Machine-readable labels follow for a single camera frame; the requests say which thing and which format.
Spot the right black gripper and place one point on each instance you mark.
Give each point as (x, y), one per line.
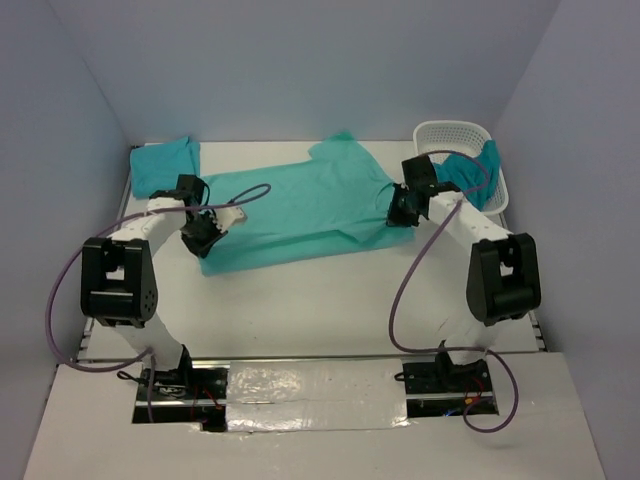
(395, 218)

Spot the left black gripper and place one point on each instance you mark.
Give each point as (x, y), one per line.
(202, 249)

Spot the light green t shirt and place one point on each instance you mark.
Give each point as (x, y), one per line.
(332, 204)

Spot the dark teal t shirt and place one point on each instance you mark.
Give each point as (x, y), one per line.
(467, 175)

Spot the turquoise t shirt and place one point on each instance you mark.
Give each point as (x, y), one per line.
(157, 167)

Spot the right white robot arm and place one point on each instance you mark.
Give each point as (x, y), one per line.
(503, 281)

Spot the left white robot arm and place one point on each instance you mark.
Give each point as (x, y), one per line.
(118, 283)

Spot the white plastic laundry basket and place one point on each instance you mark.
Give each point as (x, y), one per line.
(469, 156)

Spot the silver tape patch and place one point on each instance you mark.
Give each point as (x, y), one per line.
(332, 395)

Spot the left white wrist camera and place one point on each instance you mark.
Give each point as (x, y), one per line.
(228, 217)

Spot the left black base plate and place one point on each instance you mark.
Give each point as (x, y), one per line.
(202, 402)

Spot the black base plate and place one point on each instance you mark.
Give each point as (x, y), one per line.
(202, 402)
(438, 388)

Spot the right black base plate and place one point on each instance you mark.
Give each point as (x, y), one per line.
(438, 388)

